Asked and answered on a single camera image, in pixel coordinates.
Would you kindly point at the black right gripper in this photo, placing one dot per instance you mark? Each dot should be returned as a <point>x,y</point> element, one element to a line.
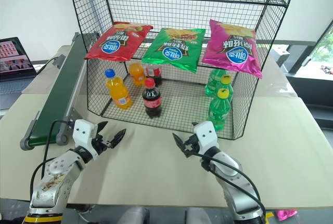
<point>192,146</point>

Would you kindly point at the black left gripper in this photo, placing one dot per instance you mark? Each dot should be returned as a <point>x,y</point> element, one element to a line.
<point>100,146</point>

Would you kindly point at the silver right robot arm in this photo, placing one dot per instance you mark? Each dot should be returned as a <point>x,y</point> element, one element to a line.
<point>234,182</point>

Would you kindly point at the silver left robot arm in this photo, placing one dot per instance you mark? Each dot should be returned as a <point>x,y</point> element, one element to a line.
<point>57,177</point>

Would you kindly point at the green conveyor belt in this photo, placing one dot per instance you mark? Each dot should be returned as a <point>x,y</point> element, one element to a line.
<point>58,99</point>

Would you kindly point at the green soda bottle yellow cap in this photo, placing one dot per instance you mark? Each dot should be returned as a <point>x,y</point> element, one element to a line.
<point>219,109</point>
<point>213,82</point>

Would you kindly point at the orange soda bottle blue cap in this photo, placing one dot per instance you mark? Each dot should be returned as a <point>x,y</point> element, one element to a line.
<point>118,91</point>
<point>137,74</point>

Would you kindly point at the cola bottle red cap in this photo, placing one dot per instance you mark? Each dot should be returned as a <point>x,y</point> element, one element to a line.
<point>156,74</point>
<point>151,99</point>

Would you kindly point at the green potato chip bag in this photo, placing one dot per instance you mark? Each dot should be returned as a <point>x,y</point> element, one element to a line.
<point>174,50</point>

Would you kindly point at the red potato chip bag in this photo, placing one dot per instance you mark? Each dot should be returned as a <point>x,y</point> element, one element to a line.
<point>117,44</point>

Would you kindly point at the magenta potato chip bag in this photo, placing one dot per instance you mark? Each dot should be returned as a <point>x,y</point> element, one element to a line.
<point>231,52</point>

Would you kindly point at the black background furniture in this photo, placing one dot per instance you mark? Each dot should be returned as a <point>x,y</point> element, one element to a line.
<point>281,57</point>

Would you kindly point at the open laptop computer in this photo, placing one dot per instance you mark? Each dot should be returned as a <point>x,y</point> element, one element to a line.
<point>14,57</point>

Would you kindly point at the small magenta snack bag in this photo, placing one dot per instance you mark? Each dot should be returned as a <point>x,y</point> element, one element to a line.
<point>286,214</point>

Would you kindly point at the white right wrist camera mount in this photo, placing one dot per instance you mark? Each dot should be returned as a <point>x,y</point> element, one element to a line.
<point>205,135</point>

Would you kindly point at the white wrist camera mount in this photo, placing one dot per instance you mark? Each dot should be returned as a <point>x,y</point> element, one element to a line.
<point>82,133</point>
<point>205,135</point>

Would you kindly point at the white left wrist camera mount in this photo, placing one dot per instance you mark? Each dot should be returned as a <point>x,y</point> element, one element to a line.
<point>82,133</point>

